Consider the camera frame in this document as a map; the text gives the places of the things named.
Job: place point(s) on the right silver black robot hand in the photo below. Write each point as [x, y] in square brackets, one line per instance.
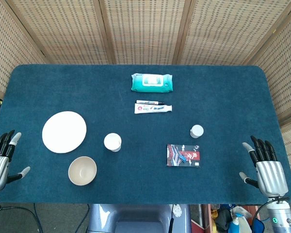
[271, 174]

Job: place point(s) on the beige bowl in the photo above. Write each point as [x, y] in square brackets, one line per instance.
[82, 171]

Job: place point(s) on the white paper cup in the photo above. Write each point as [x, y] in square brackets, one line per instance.
[112, 142]

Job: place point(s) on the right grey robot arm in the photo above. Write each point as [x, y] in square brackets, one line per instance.
[281, 216]

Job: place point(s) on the white round plate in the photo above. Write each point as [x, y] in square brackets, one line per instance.
[64, 132]

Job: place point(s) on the blue cloth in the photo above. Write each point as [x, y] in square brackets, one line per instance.
[259, 225]

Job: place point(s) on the blue white spray bottle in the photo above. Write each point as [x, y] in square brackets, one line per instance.
[235, 227]

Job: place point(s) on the red crate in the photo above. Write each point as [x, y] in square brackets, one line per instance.
[207, 218]

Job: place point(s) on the silver metal table leg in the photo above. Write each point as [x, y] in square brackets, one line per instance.
[201, 216]

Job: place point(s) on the dark printed card pack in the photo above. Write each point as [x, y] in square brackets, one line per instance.
[191, 155]

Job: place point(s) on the small white jar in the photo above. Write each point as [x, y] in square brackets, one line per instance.
[197, 131]

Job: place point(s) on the white perforated disc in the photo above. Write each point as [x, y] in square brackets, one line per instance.
[177, 211]

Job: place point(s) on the dark teal table mat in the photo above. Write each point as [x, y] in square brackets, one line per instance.
[145, 179]

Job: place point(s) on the white toothpaste tube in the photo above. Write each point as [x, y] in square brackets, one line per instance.
[150, 108]

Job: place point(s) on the grey blue robot torso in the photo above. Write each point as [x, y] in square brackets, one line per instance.
[135, 218]

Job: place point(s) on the black white marker pen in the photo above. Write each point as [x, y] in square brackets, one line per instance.
[148, 101]

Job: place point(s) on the teal wet wipes pack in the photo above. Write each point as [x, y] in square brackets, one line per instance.
[151, 82]

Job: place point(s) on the bamboo folding screen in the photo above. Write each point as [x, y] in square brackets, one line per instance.
[145, 29]

